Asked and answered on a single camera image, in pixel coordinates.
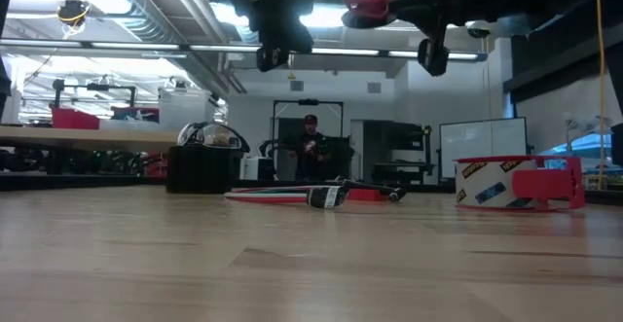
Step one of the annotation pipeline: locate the rolling metal frame workbench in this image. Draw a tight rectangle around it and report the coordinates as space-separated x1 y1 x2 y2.
0 125 179 177

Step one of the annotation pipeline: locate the person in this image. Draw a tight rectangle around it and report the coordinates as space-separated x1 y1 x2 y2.
286 113 333 183

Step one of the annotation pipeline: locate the multicoloured wire harness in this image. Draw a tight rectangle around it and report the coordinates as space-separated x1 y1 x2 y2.
223 184 349 210

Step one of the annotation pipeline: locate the black equipment cabinet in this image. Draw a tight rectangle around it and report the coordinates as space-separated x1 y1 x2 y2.
330 135 351 182

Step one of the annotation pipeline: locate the black gantry frame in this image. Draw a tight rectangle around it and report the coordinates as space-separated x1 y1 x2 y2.
52 78 137 109
271 98 346 182

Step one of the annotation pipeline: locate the printed tape roll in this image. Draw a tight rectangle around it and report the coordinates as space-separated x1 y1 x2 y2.
455 160 539 209

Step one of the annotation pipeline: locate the red plastic bin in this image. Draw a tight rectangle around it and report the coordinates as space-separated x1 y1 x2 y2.
51 107 101 130

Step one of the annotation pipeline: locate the white box device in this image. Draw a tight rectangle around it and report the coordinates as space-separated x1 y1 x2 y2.
241 156 276 181

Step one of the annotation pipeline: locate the red tape dispenser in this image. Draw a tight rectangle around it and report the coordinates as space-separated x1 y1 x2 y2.
454 155 587 213

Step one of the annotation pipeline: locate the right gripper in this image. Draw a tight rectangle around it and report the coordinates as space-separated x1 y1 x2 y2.
388 0 493 78

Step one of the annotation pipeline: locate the black shelving unit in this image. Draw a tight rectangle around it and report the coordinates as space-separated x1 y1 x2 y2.
362 120 434 185

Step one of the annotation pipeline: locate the clear plastic storage box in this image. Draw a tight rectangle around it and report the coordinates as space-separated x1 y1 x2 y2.
158 88 218 131

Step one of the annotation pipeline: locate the whiteboard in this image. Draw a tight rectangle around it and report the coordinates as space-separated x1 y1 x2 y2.
439 117 530 180

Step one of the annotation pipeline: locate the ceiling cable reel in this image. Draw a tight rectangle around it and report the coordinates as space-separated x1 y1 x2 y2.
55 0 92 39

